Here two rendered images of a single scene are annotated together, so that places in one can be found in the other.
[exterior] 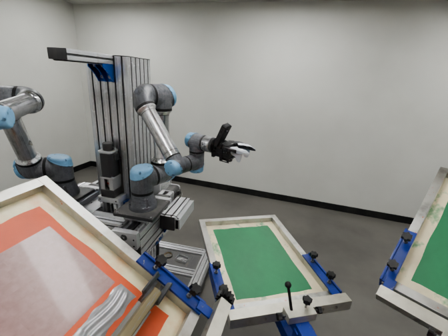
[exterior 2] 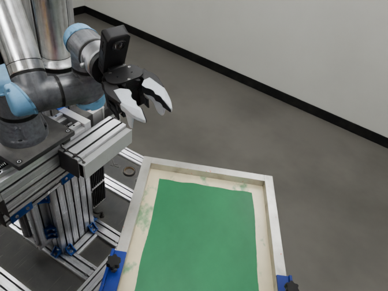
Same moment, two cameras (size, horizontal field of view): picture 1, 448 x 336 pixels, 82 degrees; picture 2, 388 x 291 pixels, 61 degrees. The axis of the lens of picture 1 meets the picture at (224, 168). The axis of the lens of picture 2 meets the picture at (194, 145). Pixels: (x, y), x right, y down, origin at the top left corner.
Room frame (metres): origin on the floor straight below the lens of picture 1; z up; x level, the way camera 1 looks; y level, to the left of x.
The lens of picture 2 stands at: (0.62, -0.28, 2.00)
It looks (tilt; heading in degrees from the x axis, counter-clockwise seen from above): 40 degrees down; 12
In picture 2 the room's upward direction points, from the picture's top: 10 degrees clockwise
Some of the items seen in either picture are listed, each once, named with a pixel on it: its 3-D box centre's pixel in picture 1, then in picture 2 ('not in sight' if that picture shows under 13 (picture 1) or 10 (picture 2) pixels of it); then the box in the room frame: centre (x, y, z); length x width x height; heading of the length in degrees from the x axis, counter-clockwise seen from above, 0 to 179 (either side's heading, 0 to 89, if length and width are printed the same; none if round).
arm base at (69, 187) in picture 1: (64, 185); not in sight; (1.36, 0.92, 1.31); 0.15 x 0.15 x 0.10
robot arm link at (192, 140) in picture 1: (197, 141); (86, 47); (1.23, 0.14, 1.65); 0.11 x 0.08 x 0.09; 55
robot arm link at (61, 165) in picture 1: (59, 166); not in sight; (1.36, 0.92, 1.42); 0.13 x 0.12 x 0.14; 107
